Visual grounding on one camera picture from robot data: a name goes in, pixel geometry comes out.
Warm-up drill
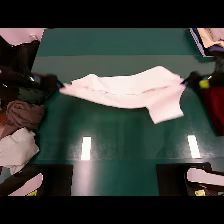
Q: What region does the white T-shirt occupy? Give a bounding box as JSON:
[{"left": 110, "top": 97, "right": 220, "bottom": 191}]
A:
[{"left": 58, "top": 65, "right": 187, "bottom": 125}]

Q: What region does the dark green garment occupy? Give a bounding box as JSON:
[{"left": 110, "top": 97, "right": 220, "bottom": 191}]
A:
[{"left": 17, "top": 86, "right": 48, "bottom": 107}]

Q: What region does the brown garment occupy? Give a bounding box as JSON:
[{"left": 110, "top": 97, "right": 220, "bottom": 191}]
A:
[{"left": 5, "top": 99, "right": 46, "bottom": 132}]

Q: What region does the red garment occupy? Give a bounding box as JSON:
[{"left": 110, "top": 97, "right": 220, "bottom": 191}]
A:
[{"left": 199, "top": 86, "right": 224, "bottom": 137}]

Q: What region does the off-white garment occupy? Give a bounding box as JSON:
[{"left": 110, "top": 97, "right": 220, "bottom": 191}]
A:
[{"left": 0, "top": 127, "right": 41, "bottom": 175}]

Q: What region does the black garment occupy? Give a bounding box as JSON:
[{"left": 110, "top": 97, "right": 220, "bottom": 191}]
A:
[{"left": 0, "top": 35, "right": 41, "bottom": 80}]

